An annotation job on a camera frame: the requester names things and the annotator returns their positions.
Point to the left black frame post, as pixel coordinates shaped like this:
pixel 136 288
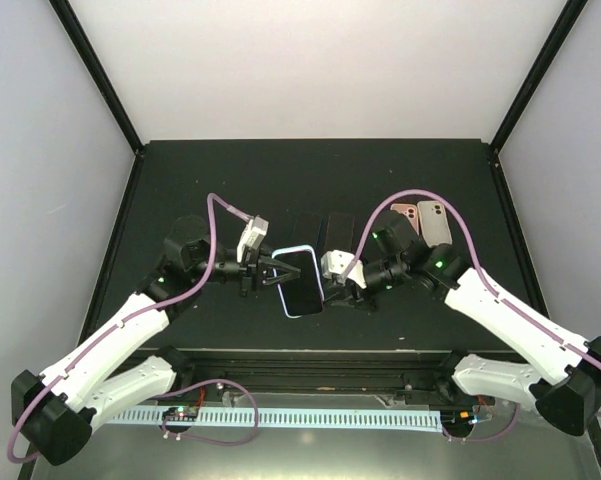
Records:
pixel 69 20

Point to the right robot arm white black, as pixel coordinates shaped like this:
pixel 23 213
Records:
pixel 560 374

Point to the purple phone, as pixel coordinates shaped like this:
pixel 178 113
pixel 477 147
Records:
pixel 339 232

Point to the black aluminium rail base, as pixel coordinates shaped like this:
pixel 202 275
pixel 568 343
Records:
pixel 305 372

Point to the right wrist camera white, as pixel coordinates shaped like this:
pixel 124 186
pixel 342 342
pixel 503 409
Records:
pixel 335 266

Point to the small circuit board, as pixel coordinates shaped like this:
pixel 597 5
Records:
pixel 180 414

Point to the blue phone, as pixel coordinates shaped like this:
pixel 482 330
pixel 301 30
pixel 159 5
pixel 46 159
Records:
pixel 307 229

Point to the black frame post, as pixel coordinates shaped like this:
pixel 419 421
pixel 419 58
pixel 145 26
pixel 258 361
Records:
pixel 69 20
pixel 552 45

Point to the pink phone case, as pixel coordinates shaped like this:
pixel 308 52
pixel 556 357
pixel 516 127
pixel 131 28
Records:
pixel 410 211

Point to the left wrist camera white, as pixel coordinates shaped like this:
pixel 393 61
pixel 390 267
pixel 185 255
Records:
pixel 251 237

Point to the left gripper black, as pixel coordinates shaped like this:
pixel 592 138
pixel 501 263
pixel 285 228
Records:
pixel 251 271

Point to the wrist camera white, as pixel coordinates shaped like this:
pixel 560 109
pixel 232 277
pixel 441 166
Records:
pixel 335 266
pixel 251 237

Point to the blue phone case with phone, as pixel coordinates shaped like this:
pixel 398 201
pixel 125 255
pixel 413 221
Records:
pixel 298 280

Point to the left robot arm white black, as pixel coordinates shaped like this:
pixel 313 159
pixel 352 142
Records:
pixel 59 409

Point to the white slotted cable duct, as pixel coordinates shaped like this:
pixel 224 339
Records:
pixel 290 418

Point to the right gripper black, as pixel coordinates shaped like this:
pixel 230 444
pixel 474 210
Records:
pixel 350 296

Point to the right black frame post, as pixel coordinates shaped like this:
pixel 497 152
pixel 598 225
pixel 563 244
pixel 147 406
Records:
pixel 552 45

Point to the beige phone case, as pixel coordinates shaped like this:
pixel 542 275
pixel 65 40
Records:
pixel 434 227

